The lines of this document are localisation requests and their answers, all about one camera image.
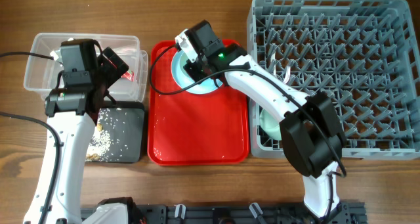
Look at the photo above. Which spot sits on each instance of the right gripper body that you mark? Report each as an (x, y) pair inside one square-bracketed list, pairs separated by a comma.
[(197, 68)]

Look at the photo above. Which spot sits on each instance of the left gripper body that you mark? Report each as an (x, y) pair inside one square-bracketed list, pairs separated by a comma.
[(99, 77)]

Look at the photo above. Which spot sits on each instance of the red snack wrapper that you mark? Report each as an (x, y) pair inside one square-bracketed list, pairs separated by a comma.
[(126, 73)]

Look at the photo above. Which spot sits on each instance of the light blue plate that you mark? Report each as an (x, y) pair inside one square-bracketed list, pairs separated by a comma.
[(182, 79)]

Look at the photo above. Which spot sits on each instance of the white plastic spoon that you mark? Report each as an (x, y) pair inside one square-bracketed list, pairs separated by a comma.
[(272, 66)]

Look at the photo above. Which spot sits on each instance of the rice and food scraps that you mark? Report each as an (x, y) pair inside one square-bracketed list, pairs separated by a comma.
[(105, 145)]

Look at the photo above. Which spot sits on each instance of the white plastic fork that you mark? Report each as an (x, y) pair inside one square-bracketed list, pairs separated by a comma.
[(287, 74)]

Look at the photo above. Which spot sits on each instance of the green bowl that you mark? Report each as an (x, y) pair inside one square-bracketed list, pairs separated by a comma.
[(270, 125)]

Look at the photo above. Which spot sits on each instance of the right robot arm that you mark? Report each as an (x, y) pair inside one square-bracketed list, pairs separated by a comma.
[(310, 129)]

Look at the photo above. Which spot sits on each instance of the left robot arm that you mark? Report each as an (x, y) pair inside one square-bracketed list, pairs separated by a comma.
[(72, 112)]

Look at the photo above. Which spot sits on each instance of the grey dishwasher rack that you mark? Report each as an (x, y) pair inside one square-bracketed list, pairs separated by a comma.
[(363, 54)]

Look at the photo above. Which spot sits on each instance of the clear plastic bin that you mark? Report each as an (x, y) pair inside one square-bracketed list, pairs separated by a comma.
[(41, 74)]

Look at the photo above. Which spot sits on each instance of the black plastic tray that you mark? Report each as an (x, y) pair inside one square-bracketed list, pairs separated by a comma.
[(129, 129)]

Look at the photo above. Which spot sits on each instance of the red plastic tray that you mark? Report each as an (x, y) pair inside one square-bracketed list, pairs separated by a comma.
[(186, 129)]

